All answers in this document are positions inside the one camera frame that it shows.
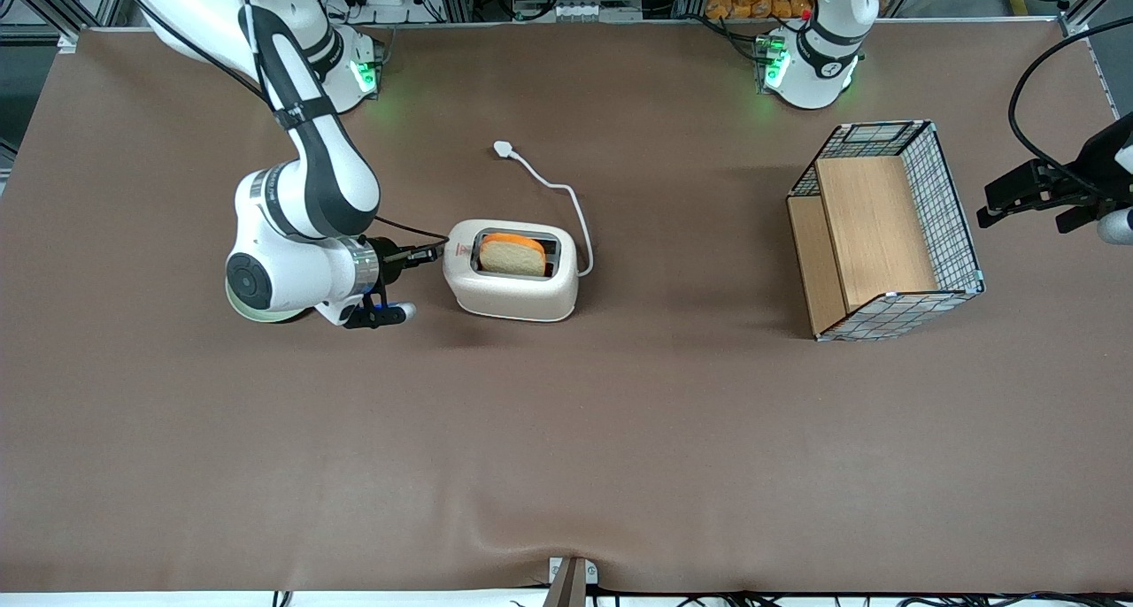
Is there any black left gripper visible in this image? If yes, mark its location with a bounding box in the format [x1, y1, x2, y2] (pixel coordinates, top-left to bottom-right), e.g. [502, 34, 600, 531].
[976, 111, 1133, 230]

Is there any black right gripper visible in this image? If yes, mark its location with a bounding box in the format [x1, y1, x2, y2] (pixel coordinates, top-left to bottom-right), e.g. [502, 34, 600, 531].
[368, 237, 443, 293]

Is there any white two-slot toaster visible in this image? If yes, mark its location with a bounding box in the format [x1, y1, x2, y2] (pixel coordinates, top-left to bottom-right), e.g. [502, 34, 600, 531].
[442, 219, 580, 324]

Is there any toast slice with orange crust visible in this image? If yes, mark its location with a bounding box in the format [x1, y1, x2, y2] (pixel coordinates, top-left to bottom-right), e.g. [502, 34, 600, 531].
[479, 233, 548, 279]

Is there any pale green round plate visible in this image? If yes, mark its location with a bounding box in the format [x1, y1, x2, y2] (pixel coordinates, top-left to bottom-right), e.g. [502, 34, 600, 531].
[224, 296, 312, 325]

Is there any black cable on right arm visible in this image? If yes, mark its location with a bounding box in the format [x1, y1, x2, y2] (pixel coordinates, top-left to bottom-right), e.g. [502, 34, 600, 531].
[111, 0, 451, 242]

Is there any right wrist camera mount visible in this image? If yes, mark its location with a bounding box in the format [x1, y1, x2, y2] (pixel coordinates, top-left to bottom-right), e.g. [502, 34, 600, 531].
[343, 294, 418, 331]

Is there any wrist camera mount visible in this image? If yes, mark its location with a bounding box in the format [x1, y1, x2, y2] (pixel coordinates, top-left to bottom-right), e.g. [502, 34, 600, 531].
[1056, 202, 1133, 246]
[343, 294, 418, 331]

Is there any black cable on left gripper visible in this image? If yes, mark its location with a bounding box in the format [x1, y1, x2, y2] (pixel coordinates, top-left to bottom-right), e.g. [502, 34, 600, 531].
[1008, 16, 1133, 194]

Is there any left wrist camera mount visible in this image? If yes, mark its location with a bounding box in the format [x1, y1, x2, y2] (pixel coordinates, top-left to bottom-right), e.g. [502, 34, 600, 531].
[1056, 202, 1133, 246]

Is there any wire basket with wooden panels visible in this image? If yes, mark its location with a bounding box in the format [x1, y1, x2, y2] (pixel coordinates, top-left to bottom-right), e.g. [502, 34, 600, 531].
[785, 119, 986, 343]

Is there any white power cable with plug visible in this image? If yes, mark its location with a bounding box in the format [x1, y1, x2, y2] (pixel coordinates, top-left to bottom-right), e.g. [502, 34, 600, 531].
[492, 140, 595, 279]

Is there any metal clamp bracket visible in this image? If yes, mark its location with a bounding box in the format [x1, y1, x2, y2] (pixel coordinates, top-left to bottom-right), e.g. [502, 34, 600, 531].
[543, 555, 600, 607]

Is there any aluminium frame rail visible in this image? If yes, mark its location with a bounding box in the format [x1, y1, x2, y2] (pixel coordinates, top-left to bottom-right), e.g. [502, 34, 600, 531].
[0, 0, 120, 52]

